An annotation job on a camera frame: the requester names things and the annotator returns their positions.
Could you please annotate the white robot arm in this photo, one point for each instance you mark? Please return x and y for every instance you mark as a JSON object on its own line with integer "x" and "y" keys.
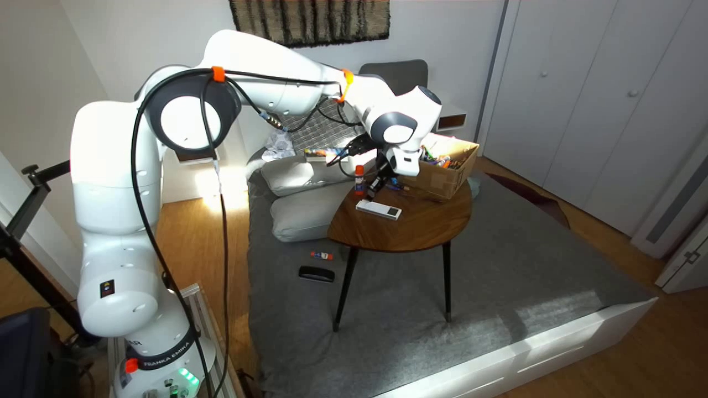
{"x": 118, "y": 222}

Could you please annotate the wooden side table black legs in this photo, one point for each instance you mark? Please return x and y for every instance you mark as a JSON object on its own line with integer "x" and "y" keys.
{"x": 412, "y": 227}

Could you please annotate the dark bulky object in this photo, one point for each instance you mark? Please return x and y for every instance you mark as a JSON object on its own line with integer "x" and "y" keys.
{"x": 29, "y": 354}

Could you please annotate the black tripod stand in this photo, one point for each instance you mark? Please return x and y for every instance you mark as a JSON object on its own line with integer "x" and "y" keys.
{"x": 23, "y": 212}

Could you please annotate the dark framed wall hanging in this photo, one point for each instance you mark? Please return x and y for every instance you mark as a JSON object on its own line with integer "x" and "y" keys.
{"x": 310, "y": 19}

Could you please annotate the white bed frame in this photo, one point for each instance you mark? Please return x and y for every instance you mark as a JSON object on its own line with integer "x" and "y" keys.
{"x": 532, "y": 357}

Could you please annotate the black oblong case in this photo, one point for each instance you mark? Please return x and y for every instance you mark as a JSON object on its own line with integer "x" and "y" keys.
{"x": 318, "y": 272}

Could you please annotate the light grey pillow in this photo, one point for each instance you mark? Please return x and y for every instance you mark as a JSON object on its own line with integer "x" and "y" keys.
{"x": 291, "y": 176}

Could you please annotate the open cardboard box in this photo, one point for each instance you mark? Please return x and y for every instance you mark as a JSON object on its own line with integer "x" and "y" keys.
{"x": 455, "y": 176}

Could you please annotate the quilted grey cushion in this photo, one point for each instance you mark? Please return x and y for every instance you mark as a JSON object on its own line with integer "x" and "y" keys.
{"x": 321, "y": 133}

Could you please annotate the large orange glue stick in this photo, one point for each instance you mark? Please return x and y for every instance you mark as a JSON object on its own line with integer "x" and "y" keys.
{"x": 360, "y": 173}

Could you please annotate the white remote control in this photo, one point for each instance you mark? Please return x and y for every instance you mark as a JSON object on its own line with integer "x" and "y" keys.
{"x": 380, "y": 207}

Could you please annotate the large grey pillow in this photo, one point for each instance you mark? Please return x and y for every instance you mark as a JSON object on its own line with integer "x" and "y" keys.
{"x": 302, "y": 212}

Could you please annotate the white wardrobe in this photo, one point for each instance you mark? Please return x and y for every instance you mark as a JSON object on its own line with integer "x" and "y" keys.
{"x": 575, "y": 96}

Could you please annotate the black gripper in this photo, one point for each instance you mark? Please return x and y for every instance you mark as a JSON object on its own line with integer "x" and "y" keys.
{"x": 385, "y": 164}

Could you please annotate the dark grey chair back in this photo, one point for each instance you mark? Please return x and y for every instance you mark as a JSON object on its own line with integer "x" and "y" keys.
{"x": 394, "y": 73}

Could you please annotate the white door grey stripe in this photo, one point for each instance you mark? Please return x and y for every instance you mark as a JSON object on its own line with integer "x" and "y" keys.
{"x": 676, "y": 206}

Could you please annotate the crumpled light blue blanket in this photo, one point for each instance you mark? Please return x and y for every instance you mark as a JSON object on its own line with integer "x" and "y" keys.
{"x": 280, "y": 145}

